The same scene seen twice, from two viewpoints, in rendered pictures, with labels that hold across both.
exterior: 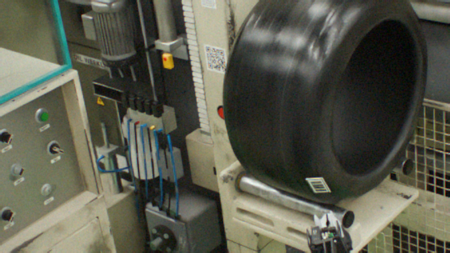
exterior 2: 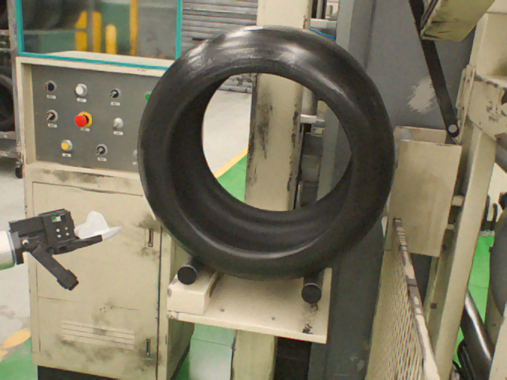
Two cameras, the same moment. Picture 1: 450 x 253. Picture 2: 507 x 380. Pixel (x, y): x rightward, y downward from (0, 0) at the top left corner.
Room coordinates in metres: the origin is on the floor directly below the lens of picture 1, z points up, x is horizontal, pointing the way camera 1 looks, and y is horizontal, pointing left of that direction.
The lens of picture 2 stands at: (1.29, -1.25, 1.48)
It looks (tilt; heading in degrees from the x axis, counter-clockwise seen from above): 18 degrees down; 54
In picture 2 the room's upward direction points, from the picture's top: 4 degrees clockwise
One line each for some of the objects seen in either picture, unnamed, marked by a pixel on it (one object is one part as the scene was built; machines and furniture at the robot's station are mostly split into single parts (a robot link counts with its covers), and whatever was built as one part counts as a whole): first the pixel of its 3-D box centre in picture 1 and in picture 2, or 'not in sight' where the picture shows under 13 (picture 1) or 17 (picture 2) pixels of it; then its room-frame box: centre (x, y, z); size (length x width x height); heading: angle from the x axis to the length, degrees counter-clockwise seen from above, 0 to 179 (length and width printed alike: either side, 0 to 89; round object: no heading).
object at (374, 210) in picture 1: (325, 205); (257, 289); (2.06, -0.23, 0.80); 0.37 x 0.36 x 0.02; 136
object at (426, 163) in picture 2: not in sight; (416, 189); (2.49, -0.34, 1.05); 0.20 x 0.15 x 0.30; 46
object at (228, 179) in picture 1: (270, 156); not in sight; (2.18, -0.10, 0.90); 0.40 x 0.03 x 0.10; 136
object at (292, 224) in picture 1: (293, 219); (204, 268); (1.96, -0.13, 0.83); 0.36 x 0.09 x 0.06; 46
